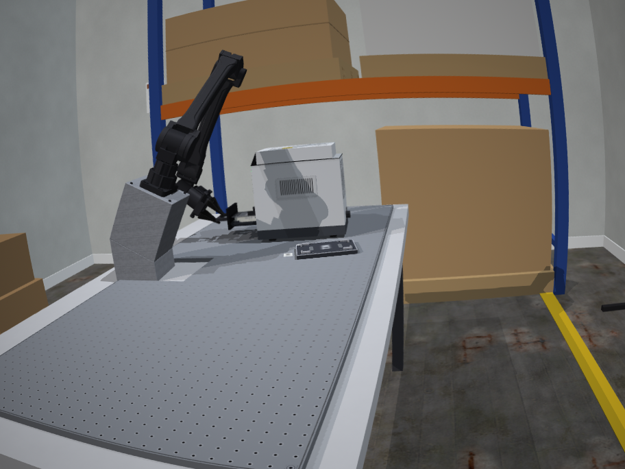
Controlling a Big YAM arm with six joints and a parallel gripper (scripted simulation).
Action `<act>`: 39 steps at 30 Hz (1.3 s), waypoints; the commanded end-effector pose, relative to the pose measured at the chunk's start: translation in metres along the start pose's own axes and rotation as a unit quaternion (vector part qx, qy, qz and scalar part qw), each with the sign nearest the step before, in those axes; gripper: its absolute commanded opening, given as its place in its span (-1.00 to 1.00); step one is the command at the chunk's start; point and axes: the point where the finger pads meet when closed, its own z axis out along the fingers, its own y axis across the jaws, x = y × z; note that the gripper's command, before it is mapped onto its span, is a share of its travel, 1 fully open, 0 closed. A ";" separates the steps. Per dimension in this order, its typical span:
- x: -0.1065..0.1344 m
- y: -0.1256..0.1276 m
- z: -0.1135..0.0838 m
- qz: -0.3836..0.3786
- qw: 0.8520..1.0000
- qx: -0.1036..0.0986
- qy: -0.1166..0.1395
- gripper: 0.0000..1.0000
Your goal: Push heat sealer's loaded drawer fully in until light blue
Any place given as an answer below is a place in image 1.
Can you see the grey heat sealer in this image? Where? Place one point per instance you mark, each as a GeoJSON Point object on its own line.
{"type": "Point", "coordinates": [297, 193]}

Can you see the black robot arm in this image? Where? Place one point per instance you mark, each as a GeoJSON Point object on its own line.
{"type": "Point", "coordinates": [175, 143]}

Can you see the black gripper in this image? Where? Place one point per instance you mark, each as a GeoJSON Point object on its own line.
{"type": "Point", "coordinates": [200, 202]}

